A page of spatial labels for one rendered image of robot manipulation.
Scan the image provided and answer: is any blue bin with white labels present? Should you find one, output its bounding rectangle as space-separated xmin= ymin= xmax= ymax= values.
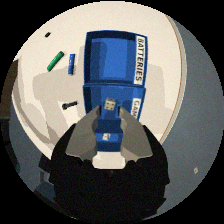
xmin=82 ymin=30 xmax=148 ymax=152

